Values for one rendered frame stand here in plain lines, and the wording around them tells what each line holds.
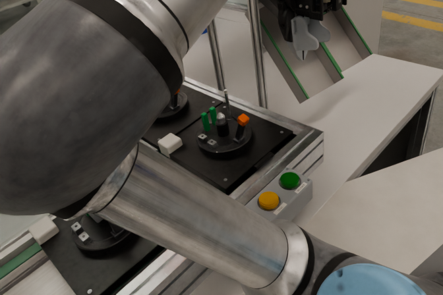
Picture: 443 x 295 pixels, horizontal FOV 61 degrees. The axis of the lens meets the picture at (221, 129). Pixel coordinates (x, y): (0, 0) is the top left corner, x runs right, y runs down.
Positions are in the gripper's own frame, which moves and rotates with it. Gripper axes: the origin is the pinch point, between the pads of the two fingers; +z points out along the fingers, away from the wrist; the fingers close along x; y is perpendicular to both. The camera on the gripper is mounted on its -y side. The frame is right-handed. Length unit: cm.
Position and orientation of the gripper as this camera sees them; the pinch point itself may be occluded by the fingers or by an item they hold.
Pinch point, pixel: (298, 52)
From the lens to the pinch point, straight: 71.0
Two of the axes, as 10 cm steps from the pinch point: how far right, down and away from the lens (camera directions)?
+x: 7.0, -5.2, 4.9
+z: 1.5, 7.8, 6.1
